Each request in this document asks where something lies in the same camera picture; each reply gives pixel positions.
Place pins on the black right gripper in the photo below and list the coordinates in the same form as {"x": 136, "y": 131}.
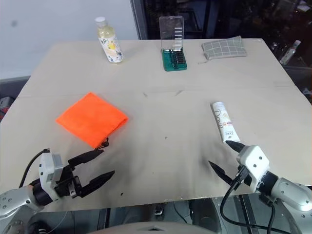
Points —
{"x": 248, "y": 180}

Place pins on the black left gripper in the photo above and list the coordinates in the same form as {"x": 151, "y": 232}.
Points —
{"x": 66, "y": 185}

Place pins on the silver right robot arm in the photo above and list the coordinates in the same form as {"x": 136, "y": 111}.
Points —
{"x": 290, "y": 192}

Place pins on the white Dove tube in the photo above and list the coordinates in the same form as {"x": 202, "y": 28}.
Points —
{"x": 224, "y": 122}

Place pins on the metal clamp under table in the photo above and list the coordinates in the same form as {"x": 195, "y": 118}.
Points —
{"x": 159, "y": 209}

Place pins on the grey checked fabric pouch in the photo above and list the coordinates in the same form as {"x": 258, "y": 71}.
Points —
{"x": 224, "y": 48}

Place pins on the green bit case clear lid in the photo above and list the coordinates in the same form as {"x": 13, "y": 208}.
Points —
{"x": 173, "y": 58}

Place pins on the clear bottle in background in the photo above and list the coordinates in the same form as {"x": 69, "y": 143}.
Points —
{"x": 289, "y": 52}

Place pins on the clear bottle with yellow liquid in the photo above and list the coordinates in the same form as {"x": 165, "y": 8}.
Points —
{"x": 111, "y": 46}

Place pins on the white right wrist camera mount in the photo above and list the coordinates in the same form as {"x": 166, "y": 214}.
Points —
{"x": 254, "y": 161}

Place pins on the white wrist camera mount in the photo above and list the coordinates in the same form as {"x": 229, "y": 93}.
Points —
{"x": 47, "y": 170}
{"x": 254, "y": 161}

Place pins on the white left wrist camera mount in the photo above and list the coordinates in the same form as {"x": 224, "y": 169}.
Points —
{"x": 47, "y": 170}

